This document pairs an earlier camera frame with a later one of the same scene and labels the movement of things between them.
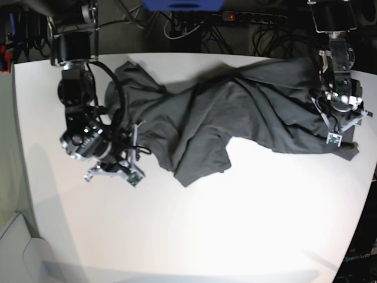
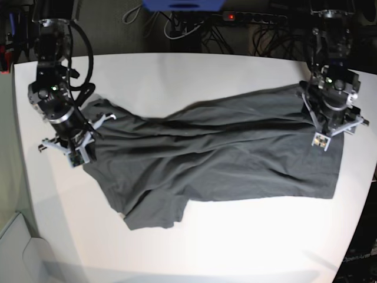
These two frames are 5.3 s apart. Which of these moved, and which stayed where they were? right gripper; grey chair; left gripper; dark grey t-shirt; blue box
Moved: left gripper; dark grey t-shirt
Stayed: right gripper; blue box; grey chair
